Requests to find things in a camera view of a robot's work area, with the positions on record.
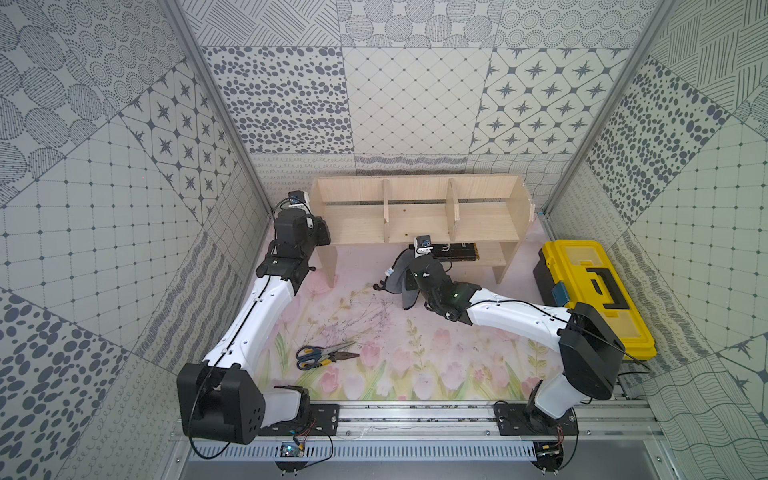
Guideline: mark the aluminium mounting rail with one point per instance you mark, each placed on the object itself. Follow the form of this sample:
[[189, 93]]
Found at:
[[443, 420]]

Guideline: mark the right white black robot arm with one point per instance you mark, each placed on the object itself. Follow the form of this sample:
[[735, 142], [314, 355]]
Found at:
[[590, 352]]

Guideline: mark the pink floral table mat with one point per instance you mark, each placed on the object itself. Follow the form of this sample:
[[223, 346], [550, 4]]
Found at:
[[405, 355]]

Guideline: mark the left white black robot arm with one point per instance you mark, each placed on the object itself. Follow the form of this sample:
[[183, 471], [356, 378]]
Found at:
[[219, 398]]

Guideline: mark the yellow black toolbox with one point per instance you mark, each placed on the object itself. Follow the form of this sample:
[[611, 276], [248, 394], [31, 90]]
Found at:
[[579, 271]]

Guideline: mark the light wooden bookshelf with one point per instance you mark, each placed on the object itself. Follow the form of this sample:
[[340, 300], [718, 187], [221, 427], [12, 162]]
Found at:
[[493, 211]]

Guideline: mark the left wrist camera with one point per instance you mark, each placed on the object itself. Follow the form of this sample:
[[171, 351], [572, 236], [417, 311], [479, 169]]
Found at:
[[298, 197]]

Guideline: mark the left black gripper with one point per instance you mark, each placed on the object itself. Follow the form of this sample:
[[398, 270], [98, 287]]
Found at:
[[297, 215]]

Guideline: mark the grey microfibre cloth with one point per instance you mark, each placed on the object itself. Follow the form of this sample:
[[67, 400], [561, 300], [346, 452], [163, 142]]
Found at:
[[398, 279]]

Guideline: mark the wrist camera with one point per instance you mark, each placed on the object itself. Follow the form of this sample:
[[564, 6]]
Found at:
[[298, 197], [423, 245]]

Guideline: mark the blue handled scissors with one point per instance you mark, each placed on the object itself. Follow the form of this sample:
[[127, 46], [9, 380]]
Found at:
[[310, 357]]

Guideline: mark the black book on lower shelf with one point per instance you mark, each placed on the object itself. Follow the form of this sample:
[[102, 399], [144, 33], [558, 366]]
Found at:
[[456, 252]]

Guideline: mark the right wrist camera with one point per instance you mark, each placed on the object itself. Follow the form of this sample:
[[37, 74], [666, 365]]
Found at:
[[423, 245]]

